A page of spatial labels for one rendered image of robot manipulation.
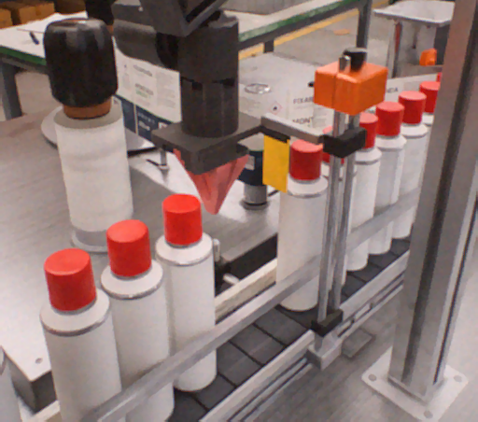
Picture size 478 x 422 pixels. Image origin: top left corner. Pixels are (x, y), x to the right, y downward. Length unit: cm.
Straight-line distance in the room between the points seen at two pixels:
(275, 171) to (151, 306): 17
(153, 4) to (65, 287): 23
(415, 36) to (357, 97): 52
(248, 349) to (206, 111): 26
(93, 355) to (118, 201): 34
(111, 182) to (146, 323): 30
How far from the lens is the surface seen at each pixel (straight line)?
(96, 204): 75
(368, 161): 66
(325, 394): 67
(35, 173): 102
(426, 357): 64
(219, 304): 63
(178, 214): 47
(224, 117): 53
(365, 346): 72
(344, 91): 44
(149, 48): 55
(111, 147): 72
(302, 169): 58
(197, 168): 52
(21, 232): 86
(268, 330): 65
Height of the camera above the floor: 133
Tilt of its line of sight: 29 degrees down
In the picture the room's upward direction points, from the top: straight up
